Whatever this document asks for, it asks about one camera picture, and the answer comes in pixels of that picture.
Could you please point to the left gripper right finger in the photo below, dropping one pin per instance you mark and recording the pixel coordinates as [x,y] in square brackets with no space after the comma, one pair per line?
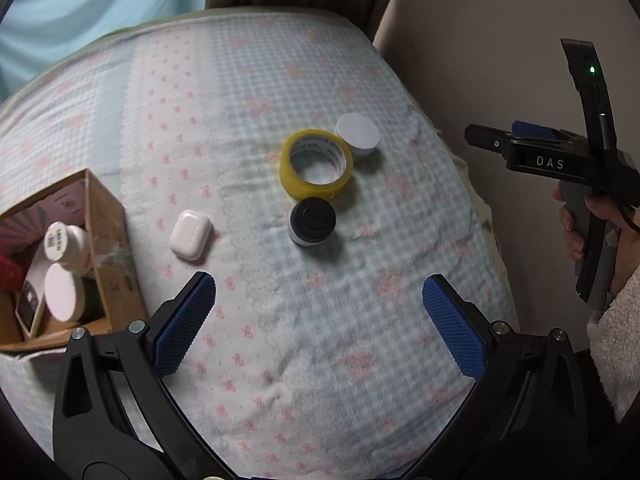
[526,415]

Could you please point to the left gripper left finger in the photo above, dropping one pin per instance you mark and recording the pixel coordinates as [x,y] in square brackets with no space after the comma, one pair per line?
[114,418]

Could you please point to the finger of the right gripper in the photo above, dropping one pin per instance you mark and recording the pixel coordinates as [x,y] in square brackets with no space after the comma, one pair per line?
[487,138]
[526,130]

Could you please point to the white lid cream jar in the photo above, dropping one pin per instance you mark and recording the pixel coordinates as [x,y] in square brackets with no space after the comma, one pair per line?
[359,133]

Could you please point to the yellow packing tape roll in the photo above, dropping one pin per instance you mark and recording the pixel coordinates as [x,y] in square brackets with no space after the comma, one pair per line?
[314,163]

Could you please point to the white earbuds case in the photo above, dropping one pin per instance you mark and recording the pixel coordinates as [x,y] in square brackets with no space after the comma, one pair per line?
[190,235]

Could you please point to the black lid white jar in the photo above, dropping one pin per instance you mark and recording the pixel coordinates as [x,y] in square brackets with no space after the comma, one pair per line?
[311,222]

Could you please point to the white fleece sleeve forearm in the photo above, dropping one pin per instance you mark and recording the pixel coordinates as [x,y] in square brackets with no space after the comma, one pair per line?
[614,339]

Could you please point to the white round lid jar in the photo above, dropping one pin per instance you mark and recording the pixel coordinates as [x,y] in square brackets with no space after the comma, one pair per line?
[65,294]

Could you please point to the white digital device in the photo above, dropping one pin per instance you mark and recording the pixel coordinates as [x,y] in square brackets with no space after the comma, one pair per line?
[31,304]

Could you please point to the red white small box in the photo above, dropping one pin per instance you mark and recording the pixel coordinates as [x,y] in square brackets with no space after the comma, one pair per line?
[12,275]

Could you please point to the white pill bottle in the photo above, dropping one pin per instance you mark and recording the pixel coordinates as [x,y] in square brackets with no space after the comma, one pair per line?
[69,246]

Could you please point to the checkered floral bed cover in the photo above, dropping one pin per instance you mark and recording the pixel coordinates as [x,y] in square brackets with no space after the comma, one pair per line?
[315,363]

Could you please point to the brown cardboard box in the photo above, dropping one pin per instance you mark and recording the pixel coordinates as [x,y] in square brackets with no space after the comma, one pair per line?
[80,199]

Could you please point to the light blue curtain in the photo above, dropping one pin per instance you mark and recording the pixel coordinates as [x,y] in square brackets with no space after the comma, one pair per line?
[35,34]

